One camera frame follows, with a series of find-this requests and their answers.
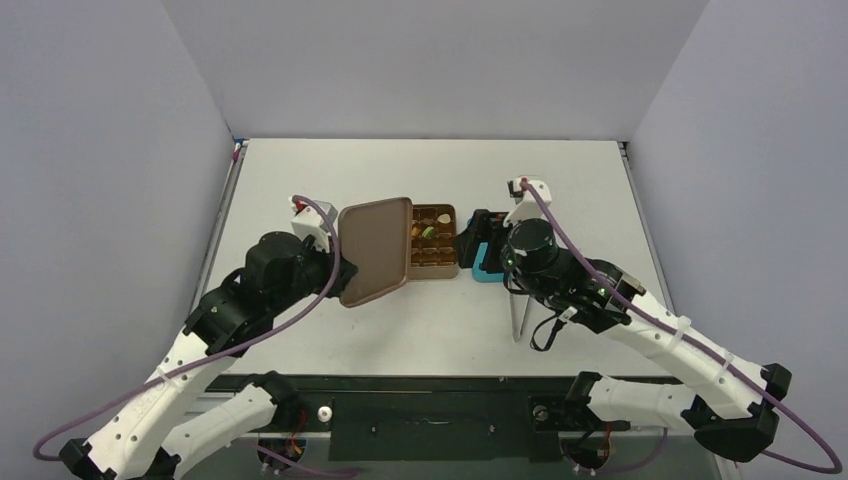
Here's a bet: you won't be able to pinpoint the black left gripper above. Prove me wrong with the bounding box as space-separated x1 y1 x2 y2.
270 233 358 316

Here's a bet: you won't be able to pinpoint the gold tin lid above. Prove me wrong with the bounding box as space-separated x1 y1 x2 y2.
338 197 413 308

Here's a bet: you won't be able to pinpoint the gold cookie tin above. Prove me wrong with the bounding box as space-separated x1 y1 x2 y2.
409 204 459 281

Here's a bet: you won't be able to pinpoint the metal tongs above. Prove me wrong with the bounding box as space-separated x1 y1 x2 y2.
509 293 531 343

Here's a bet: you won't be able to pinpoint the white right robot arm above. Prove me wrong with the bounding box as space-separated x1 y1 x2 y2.
455 210 792 462

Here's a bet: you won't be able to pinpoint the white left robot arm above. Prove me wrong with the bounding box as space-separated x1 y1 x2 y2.
59 231 355 479

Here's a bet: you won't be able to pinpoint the teal plastic tray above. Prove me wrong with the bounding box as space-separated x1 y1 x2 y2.
471 242 504 284

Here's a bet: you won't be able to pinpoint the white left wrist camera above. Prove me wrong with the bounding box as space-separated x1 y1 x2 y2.
291 198 338 253

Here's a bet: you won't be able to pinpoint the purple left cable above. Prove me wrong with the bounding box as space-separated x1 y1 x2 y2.
31 193 342 463

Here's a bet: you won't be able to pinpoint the purple cable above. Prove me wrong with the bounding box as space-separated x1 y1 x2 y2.
519 180 843 476
31 193 342 463

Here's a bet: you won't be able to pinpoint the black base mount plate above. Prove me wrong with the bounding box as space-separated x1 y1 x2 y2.
258 375 606 462

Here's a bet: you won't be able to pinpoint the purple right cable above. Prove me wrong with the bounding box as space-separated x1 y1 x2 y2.
519 180 843 476

